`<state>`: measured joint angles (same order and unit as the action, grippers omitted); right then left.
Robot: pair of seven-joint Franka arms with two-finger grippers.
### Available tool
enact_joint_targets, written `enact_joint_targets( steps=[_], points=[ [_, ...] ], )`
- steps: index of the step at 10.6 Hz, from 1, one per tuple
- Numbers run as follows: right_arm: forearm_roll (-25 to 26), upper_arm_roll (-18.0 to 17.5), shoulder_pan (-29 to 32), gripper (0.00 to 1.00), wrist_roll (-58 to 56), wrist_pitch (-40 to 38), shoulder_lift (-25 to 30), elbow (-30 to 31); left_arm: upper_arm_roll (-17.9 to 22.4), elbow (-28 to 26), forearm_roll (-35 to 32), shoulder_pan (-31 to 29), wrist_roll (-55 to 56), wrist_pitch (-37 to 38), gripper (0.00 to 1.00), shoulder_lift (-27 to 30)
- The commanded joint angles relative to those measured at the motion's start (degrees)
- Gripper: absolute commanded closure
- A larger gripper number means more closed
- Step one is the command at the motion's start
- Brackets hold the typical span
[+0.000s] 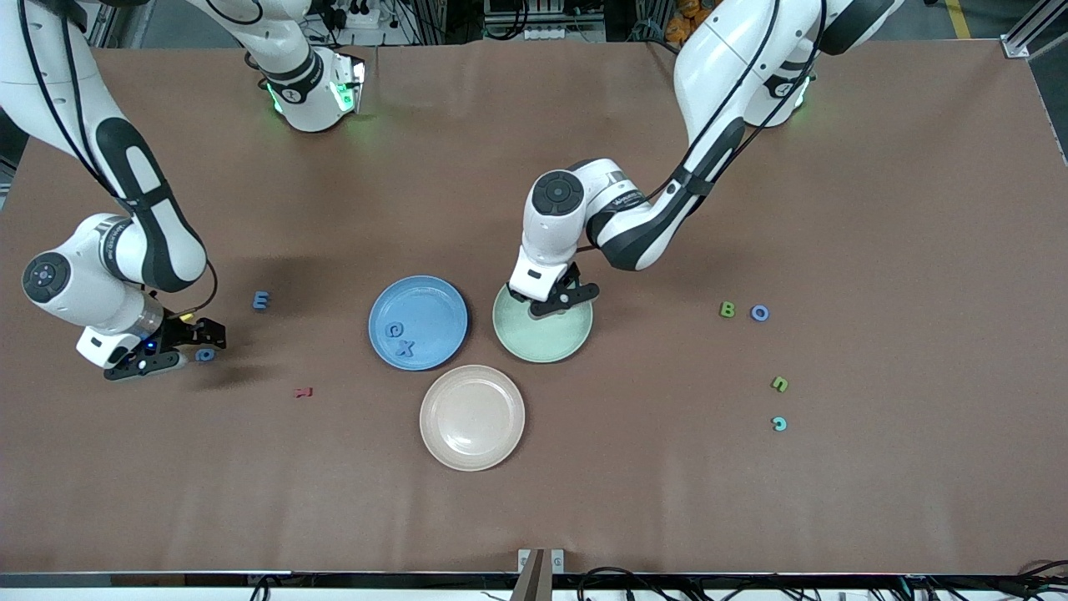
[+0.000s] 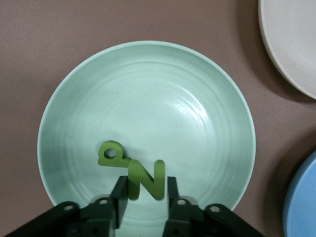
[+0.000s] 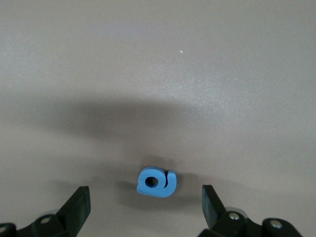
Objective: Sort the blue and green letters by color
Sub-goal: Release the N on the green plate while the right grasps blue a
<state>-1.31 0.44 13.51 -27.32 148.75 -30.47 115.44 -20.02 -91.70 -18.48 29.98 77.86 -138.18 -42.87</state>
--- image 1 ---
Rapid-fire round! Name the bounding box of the pale green plate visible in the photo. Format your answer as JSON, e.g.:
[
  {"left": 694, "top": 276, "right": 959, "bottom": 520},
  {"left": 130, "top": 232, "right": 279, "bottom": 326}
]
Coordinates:
[{"left": 492, "top": 284, "right": 594, "bottom": 364}]

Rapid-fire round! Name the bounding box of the aluminium profile frame post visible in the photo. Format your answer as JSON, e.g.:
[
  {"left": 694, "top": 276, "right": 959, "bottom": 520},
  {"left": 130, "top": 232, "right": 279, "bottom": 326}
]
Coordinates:
[{"left": 1001, "top": 0, "right": 1068, "bottom": 61}]

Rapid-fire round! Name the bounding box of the black table edge rail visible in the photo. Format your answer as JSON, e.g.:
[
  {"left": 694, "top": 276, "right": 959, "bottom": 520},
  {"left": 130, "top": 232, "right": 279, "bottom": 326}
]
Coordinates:
[{"left": 0, "top": 571, "right": 1068, "bottom": 590}]

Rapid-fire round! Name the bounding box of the brown table cover mat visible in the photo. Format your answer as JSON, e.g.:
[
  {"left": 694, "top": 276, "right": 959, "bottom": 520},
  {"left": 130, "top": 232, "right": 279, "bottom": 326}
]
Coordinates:
[{"left": 0, "top": 38, "right": 1068, "bottom": 577}]

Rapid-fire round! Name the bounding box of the brown camera mount pole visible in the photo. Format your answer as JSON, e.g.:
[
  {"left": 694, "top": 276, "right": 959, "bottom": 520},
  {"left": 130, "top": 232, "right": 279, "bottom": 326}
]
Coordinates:
[{"left": 511, "top": 549, "right": 553, "bottom": 601}]

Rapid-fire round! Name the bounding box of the pile of orange objects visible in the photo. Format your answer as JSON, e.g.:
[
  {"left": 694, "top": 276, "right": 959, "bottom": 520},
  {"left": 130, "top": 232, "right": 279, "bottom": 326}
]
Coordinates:
[{"left": 663, "top": 0, "right": 725, "bottom": 41}]

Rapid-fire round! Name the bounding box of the blue plate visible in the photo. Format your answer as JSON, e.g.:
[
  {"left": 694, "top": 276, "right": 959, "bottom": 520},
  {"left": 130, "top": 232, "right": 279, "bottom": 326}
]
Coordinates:
[{"left": 368, "top": 275, "right": 470, "bottom": 371}]

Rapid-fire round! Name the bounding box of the beige plate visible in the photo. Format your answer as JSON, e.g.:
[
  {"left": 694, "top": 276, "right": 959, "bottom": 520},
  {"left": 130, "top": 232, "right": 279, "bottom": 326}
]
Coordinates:
[{"left": 419, "top": 365, "right": 526, "bottom": 472}]

